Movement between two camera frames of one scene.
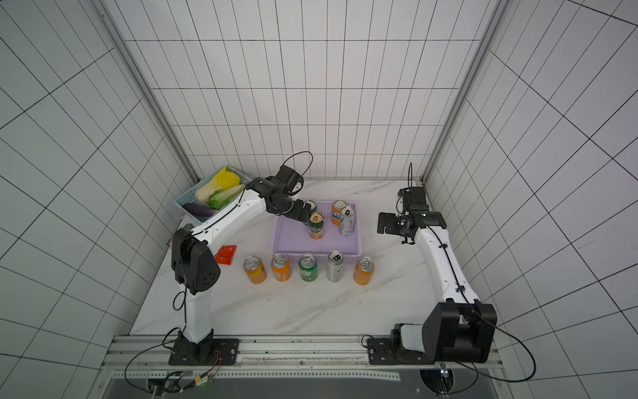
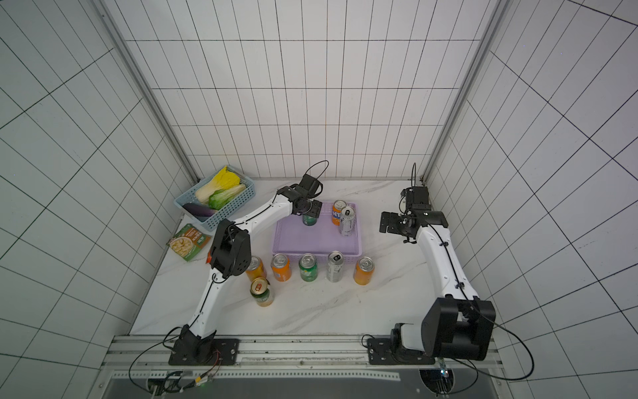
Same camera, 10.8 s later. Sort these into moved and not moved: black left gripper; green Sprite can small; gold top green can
Moved: black left gripper; gold top green can
Not moved: green Sprite can small
